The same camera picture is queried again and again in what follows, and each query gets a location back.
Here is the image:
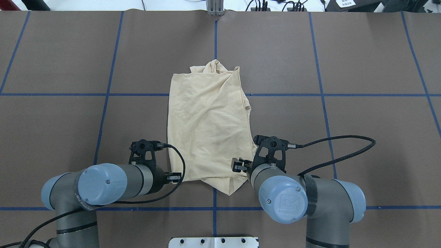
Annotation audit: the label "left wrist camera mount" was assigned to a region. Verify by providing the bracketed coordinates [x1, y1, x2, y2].
[128, 139, 169, 167]

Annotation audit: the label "cream long-sleeve graphic shirt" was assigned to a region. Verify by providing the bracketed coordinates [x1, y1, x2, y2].
[167, 60, 257, 196]

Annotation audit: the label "aluminium frame post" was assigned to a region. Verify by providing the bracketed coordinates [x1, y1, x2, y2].
[205, 0, 225, 16]

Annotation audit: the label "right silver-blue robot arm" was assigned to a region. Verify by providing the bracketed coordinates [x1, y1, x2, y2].
[231, 157, 367, 248]

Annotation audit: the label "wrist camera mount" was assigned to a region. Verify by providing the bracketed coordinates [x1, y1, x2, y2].
[252, 135, 298, 173]
[128, 139, 169, 167]

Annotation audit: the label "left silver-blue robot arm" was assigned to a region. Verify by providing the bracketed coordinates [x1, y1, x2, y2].
[19, 163, 185, 248]

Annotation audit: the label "black labelled box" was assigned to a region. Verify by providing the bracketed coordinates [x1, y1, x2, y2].
[325, 0, 382, 12]

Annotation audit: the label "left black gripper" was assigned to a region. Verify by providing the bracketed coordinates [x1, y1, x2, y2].
[151, 166, 182, 194]

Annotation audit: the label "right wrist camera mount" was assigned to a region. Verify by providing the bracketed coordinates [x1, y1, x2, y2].
[252, 135, 298, 173]

